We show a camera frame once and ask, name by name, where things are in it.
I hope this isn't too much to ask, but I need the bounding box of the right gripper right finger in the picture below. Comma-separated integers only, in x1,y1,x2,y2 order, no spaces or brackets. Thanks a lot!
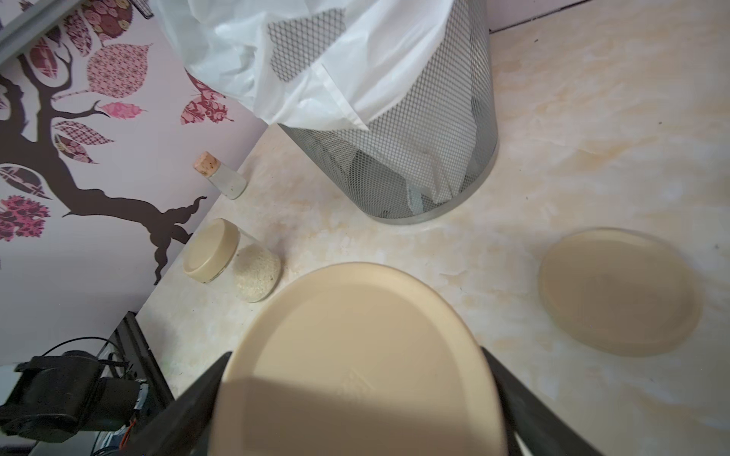
481,347,601,455

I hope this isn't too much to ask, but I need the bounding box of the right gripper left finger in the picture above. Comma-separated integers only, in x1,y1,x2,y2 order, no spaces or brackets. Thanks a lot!
122,351,232,456

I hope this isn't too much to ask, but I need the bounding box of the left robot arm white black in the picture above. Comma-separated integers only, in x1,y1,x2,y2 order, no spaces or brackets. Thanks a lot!
1,336,148,444

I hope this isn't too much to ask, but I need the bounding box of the left glass jar tan lid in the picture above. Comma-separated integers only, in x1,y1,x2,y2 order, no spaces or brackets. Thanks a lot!
182,218,282,303

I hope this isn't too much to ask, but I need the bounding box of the small jar pink lid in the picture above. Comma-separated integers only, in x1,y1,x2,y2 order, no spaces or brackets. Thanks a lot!
193,152,248,200

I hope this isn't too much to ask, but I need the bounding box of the grey trash bin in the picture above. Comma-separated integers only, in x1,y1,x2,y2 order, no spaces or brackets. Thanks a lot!
283,1,499,224

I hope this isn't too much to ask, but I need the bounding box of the white trash bag liner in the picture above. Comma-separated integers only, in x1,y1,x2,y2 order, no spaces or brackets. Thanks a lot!
152,0,452,130

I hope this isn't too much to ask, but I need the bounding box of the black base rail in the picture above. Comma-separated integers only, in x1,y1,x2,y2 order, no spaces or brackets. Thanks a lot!
89,312,173,455

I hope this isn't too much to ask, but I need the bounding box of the aluminium rail left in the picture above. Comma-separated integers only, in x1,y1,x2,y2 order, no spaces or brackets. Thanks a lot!
1,0,80,66

